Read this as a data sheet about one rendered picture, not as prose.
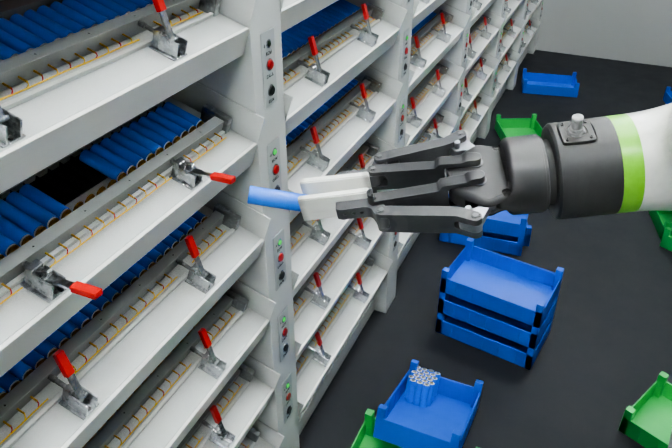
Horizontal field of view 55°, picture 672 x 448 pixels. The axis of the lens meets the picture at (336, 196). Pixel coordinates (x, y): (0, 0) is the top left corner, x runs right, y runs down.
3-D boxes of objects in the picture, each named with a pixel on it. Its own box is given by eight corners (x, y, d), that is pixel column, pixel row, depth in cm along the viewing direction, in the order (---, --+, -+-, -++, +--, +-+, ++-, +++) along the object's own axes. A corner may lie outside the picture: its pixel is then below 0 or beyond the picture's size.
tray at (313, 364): (382, 281, 201) (398, 250, 193) (293, 427, 154) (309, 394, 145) (326, 249, 204) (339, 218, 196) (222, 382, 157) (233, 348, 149)
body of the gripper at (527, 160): (538, 114, 62) (440, 126, 63) (557, 173, 56) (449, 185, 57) (535, 171, 67) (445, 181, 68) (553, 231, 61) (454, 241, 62)
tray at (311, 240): (387, 175, 181) (405, 136, 173) (287, 305, 134) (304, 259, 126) (325, 142, 185) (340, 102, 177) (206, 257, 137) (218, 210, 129)
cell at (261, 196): (250, 183, 64) (314, 193, 65) (249, 188, 66) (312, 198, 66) (247, 200, 63) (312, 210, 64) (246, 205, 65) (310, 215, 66)
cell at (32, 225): (3, 207, 78) (45, 233, 77) (-9, 215, 77) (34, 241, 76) (3, 196, 77) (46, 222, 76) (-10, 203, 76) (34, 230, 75)
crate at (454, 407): (407, 384, 181) (412, 358, 180) (478, 407, 174) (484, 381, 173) (372, 436, 154) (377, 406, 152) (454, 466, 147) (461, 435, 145)
